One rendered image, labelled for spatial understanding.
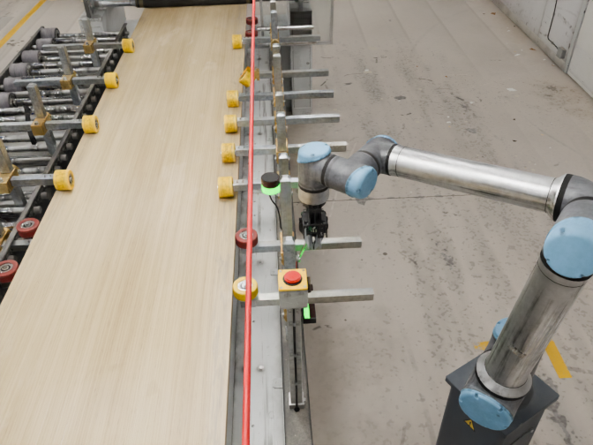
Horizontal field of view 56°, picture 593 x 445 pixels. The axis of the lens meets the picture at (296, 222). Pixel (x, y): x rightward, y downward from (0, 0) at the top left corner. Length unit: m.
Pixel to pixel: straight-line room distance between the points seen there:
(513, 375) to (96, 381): 1.11
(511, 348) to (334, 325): 1.47
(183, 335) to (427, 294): 1.69
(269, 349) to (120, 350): 0.54
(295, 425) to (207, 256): 0.62
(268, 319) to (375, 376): 0.79
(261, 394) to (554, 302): 0.95
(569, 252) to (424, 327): 1.71
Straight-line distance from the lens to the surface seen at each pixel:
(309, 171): 1.51
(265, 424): 1.81
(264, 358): 1.95
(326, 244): 1.99
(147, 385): 1.60
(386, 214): 3.55
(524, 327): 1.46
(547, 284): 1.35
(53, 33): 4.30
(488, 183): 1.44
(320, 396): 2.61
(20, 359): 1.79
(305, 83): 4.43
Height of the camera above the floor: 2.17
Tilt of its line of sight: 39 degrees down
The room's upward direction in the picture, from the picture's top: 1 degrees counter-clockwise
